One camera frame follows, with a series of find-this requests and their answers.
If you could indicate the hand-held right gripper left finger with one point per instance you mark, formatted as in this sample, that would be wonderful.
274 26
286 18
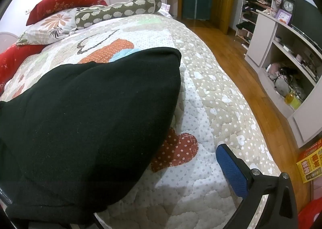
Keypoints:
17 215

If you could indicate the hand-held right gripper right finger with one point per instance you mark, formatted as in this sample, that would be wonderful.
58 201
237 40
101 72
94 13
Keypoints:
232 172

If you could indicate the black pants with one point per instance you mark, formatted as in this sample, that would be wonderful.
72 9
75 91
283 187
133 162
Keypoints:
88 118

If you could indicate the yellow printed cardboard box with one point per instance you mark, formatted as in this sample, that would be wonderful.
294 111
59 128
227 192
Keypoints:
310 163

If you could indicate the red plastic stool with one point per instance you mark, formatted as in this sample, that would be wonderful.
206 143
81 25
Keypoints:
312 216

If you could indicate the yellow bottle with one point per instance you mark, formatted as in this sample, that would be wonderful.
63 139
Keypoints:
289 98

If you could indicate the heart print quilted bedspread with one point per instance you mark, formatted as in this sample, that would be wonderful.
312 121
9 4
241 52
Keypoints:
213 80

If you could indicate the pink soft toy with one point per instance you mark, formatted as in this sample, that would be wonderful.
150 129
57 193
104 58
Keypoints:
273 67

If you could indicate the white tv cabinet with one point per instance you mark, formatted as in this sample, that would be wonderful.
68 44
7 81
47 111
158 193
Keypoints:
266 40

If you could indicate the long red pillow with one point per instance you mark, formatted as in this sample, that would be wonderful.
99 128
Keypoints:
15 57

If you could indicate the shoe rack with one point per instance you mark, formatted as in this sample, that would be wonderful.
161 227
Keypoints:
247 12

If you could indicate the purple framed picture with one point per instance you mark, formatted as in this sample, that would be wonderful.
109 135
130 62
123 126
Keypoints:
283 17

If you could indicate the black television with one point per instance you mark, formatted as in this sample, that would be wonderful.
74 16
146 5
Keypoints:
305 17

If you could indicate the black ornate clock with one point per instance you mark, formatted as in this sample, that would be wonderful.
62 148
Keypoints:
288 5

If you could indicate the pale pink bed sheet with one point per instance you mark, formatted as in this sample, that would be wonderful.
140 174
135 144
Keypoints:
164 8

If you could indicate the floral print pillow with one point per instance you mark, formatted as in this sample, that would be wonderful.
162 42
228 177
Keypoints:
50 23

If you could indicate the green bolster with white print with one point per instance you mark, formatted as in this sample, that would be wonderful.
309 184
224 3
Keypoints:
113 10

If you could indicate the red patterned pillow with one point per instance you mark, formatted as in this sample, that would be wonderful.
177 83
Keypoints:
57 2

